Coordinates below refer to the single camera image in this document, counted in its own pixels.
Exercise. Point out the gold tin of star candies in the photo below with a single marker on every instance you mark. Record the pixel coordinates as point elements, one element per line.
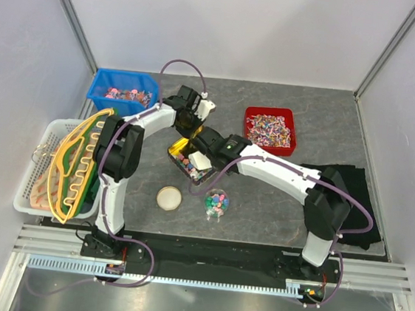
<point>179,152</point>

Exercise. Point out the round wooden jar lid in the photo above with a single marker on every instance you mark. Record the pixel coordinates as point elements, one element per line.
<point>169,198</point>

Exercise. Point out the blue plastic bin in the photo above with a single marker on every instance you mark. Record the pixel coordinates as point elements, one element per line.
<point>128,92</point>

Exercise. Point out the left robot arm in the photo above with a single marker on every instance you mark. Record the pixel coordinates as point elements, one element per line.
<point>119,147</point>

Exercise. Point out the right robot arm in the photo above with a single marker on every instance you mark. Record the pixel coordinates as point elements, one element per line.
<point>321,193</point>

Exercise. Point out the clear glass jar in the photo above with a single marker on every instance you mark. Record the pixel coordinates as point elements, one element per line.
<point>216,204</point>

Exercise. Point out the red tray of lollipops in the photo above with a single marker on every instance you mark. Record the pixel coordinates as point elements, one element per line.
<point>273,129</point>

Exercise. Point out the white plastic basket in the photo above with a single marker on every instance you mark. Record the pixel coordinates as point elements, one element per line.
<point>31,197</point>

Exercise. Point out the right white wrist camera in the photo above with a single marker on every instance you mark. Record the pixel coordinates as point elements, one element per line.
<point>199,161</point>

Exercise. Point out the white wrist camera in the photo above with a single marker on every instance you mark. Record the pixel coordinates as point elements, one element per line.
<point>199,161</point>
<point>204,108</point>

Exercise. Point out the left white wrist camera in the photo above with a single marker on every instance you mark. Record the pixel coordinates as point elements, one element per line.
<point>204,108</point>

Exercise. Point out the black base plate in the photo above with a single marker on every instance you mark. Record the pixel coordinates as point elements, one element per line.
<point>210,261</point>

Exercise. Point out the yellow green wire hanger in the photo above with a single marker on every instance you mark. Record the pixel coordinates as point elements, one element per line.
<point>72,167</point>

